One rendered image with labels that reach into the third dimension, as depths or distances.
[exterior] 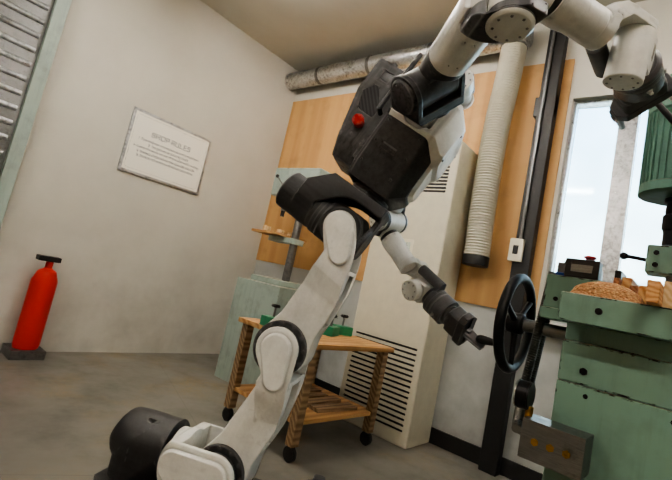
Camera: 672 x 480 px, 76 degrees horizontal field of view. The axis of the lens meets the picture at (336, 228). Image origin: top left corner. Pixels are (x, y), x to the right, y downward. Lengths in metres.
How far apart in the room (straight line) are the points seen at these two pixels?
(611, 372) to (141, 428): 1.14
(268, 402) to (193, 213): 2.61
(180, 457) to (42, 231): 2.21
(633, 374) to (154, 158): 3.09
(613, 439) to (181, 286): 3.10
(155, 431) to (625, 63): 1.34
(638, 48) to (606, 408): 0.71
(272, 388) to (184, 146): 2.67
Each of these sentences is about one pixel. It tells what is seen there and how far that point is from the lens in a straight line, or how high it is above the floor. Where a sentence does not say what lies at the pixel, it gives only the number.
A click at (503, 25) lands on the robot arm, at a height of 1.28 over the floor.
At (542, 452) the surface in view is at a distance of 1.08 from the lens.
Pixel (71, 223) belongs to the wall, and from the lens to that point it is 3.27.
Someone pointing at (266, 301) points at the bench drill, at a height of 0.59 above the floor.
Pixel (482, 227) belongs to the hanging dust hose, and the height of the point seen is 1.30.
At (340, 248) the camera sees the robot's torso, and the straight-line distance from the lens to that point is 1.11.
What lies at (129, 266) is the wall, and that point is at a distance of 3.44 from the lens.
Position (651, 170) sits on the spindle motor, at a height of 1.25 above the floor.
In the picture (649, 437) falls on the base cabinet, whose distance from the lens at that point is 1.12.
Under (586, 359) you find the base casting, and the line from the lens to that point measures 1.13.
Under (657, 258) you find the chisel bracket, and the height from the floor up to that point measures 1.04.
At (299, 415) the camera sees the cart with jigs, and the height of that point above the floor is 0.21.
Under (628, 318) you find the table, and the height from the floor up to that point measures 0.87.
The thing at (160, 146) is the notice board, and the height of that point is 1.51.
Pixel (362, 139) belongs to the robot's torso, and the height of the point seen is 1.19.
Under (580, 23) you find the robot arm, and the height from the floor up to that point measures 1.32.
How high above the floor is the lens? 0.82
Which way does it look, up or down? 7 degrees up
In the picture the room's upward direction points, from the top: 12 degrees clockwise
